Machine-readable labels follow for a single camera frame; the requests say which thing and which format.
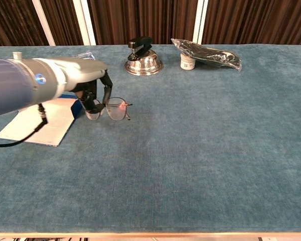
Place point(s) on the clear plastic water bottle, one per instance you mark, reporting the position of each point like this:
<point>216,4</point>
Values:
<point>86,55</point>

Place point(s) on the dark brown curtain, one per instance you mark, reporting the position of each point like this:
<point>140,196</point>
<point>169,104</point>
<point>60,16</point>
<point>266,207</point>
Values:
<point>140,20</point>

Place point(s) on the upturned stainless steel bowl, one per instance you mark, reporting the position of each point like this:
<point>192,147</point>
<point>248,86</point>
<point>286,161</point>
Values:
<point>145,65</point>

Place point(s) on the blue table cloth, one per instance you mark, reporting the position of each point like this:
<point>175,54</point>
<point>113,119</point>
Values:
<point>165,163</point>

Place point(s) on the blue glasses case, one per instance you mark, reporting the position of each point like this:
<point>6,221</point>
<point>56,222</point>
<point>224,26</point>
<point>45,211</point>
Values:
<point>50,123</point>

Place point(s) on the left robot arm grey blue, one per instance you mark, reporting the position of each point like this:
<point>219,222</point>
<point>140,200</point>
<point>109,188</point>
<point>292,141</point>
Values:
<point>15,85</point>

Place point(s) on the black stapler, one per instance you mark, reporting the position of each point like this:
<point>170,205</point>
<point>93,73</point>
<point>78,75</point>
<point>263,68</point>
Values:
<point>140,45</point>

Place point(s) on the wire-frame eyeglasses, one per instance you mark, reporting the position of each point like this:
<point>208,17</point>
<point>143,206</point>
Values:
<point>116,110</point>

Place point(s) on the plastic bag with black item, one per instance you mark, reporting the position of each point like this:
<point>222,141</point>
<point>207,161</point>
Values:
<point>210,56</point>

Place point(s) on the left robot hand grey black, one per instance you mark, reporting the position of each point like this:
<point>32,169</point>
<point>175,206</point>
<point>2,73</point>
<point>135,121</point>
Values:
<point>82,71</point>

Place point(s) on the small white jar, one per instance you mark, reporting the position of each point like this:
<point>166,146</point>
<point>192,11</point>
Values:
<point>186,64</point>

